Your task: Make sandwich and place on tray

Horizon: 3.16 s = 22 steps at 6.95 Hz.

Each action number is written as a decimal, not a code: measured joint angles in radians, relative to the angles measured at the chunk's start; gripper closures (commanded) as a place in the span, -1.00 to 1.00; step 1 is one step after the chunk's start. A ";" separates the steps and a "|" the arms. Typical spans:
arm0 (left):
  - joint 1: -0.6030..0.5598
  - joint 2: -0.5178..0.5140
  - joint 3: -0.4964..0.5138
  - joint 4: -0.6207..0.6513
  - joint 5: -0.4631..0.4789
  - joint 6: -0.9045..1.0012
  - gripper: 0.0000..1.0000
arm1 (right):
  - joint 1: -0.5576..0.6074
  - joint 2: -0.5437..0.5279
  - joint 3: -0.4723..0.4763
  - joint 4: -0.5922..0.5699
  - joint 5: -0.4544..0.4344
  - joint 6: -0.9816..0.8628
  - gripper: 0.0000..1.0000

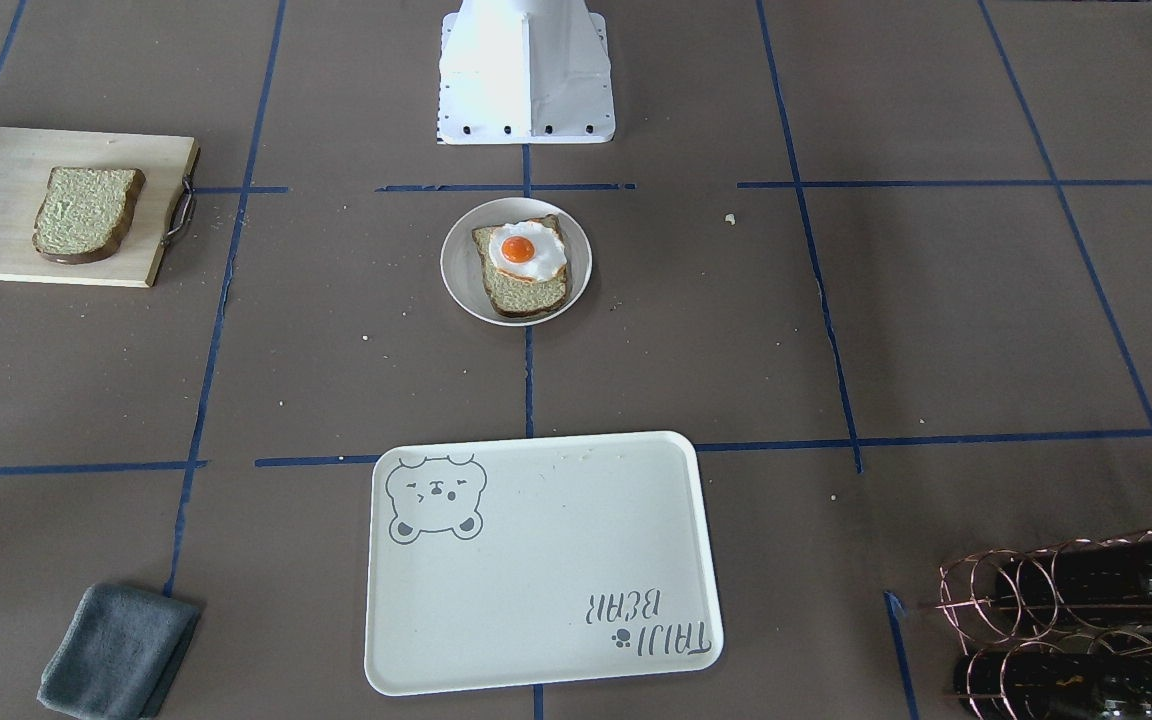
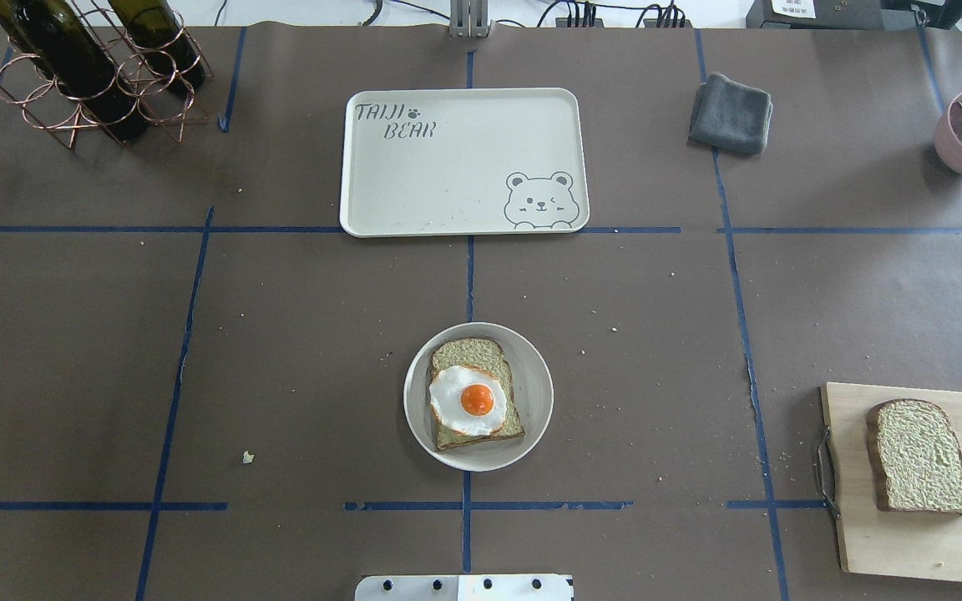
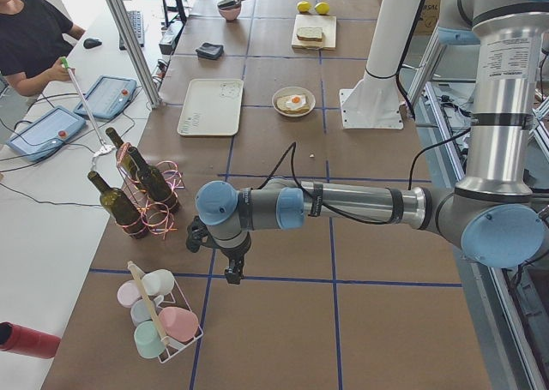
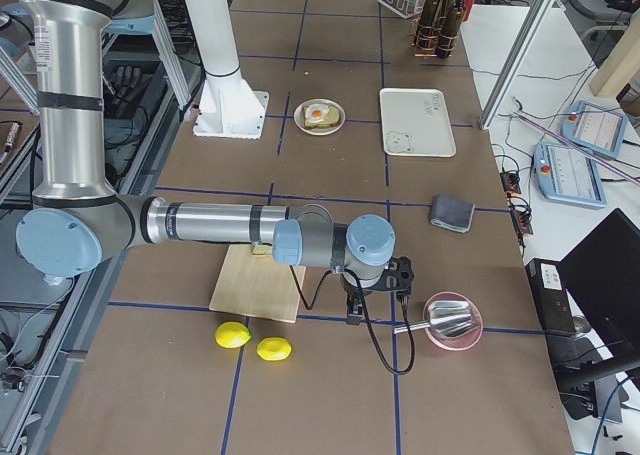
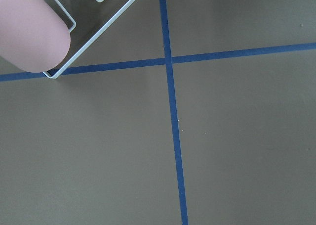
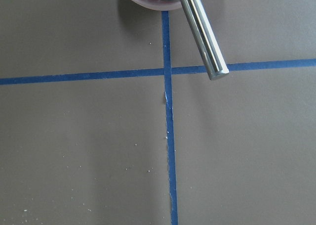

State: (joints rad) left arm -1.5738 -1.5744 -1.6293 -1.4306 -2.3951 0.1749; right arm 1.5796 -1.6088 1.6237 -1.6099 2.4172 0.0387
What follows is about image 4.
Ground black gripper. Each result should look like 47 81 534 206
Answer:
348 256 414 325

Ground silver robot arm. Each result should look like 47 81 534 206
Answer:
15 0 413 324

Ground cream bear tray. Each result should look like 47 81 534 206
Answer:
379 88 456 158

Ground yellow lemon half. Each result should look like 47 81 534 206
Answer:
256 337 292 361

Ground metal scoop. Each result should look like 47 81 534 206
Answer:
393 300 478 339

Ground wooden cutting board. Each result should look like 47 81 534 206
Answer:
209 244 300 323

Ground pink bowl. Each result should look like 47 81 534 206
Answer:
423 292 484 351

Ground whole yellow lemon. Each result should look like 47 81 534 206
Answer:
214 321 251 349

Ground folded grey cloth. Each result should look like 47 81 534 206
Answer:
430 195 475 233

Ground black computer box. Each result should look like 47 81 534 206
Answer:
525 258 575 337

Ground white round plate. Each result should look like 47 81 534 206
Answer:
293 99 346 136

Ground fried egg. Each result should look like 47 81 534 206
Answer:
304 103 330 123

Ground black laptop monitor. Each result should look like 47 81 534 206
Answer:
556 208 639 391

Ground near blue teach pendant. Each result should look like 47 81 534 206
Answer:
533 142 607 209

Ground blue teach pendant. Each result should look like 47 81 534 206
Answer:
533 142 607 209
561 100 628 159

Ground dark wine bottle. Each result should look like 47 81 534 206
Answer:
435 0 467 59
418 0 442 26

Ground purple reaching stick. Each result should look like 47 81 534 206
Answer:
513 97 640 186

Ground far blue teach pendant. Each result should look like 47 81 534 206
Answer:
561 100 628 159

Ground black camera cable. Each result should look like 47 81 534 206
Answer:
290 264 416 375

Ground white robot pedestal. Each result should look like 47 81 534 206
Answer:
185 0 269 140

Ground copper wire bottle rack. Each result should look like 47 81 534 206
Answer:
412 17 458 59

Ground aluminium frame post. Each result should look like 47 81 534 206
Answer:
480 0 555 130

